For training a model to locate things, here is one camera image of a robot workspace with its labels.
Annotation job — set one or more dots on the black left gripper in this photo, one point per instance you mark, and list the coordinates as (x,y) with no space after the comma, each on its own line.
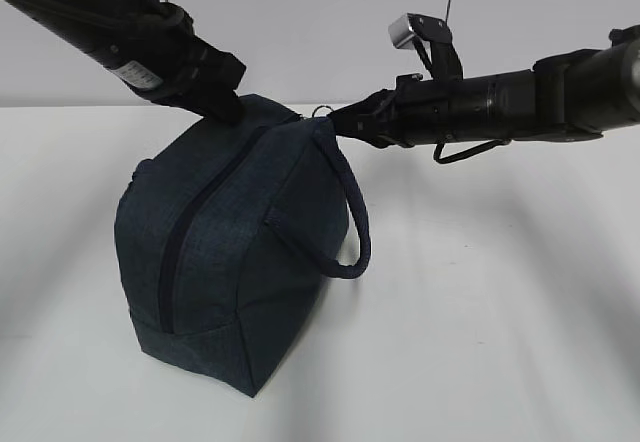
(168,64)

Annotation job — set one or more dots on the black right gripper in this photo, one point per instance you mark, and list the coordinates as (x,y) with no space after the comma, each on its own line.
(421,113)

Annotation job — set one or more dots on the dark navy lunch bag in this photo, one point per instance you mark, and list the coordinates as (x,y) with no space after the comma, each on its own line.
(225,239)

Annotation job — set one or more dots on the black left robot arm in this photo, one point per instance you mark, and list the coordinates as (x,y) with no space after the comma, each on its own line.
(97,28)

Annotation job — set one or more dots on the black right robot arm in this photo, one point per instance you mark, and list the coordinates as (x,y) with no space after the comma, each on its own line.
(571,97)

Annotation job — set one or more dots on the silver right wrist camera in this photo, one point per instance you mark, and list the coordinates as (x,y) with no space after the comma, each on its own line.
(432,40)

